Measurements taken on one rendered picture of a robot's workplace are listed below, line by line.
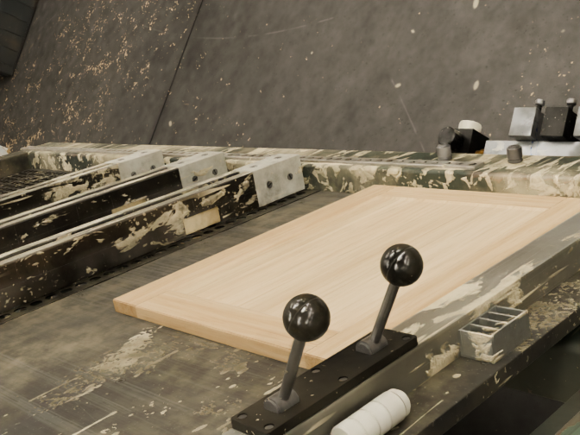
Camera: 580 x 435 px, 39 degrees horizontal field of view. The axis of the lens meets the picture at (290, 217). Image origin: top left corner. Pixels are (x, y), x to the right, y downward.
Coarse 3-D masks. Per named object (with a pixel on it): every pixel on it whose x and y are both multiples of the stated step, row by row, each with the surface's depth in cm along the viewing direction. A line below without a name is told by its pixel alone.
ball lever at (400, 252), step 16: (384, 256) 72; (400, 256) 71; (416, 256) 71; (384, 272) 72; (400, 272) 71; (416, 272) 71; (384, 304) 75; (384, 320) 76; (368, 336) 79; (368, 352) 77
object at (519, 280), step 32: (576, 224) 105; (512, 256) 98; (544, 256) 96; (576, 256) 100; (480, 288) 90; (512, 288) 90; (544, 288) 95; (416, 320) 85; (448, 320) 84; (416, 352) 79; (448, 352) 83; (384, 384) 76; (416, 384) 80; (320, 416) 71
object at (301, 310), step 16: (288, 304) 64; (304, 304) 64; (320, 304) 64; (288, 320) 64; (304, 320) 63; (320, 320) 63; (304, 336) 64; (320, 336) 64; (288, 368) 68; (288, 384) 69; (272, 400) 70; (288, 400) 70
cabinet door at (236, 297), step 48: (384, 192) 144; (432, 192) 139; (480, 192) 134; (288, 240) 128; (336, 240) 124; (384, 240) 120; (432, 240) 116; (480, 240) 113; (528, 240) 109; (144, 288) 117; (192, 288) 114; (240, 288) 111; (288, 288) 108; (336, 288) 105; (384, 288) 102; (432, 288) 98; (240, 336) 95; (288, 336) 92; (336, 336) 90
